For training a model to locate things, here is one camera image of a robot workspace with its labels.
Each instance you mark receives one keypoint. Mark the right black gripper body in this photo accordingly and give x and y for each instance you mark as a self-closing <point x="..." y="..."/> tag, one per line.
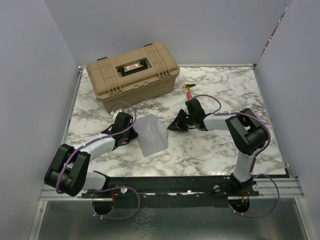
<point x="184" y="120"/>

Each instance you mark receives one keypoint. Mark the grey translucent envelope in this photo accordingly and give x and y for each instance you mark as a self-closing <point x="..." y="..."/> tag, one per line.
<point x="152" y="134"/>

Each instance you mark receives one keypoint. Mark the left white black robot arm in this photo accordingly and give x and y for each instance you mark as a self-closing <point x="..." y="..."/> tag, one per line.
<point x="68" y="172"/>

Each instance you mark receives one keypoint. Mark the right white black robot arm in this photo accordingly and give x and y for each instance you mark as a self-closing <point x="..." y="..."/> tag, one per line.
<point x="249" y="134"/>

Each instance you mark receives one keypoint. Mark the tan plastic toolbox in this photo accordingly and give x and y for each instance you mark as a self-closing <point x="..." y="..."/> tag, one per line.
<point x="133" y="77"/>

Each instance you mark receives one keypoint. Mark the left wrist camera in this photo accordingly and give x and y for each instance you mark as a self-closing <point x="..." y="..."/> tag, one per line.
<point x="114" y="114"/>

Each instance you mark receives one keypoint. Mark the red handled screwdriver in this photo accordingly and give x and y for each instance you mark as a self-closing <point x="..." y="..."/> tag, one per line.
<point x="189" y="95"/>

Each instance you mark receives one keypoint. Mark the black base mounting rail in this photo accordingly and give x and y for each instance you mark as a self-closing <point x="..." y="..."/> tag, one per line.
<point x="172" y="192"/>

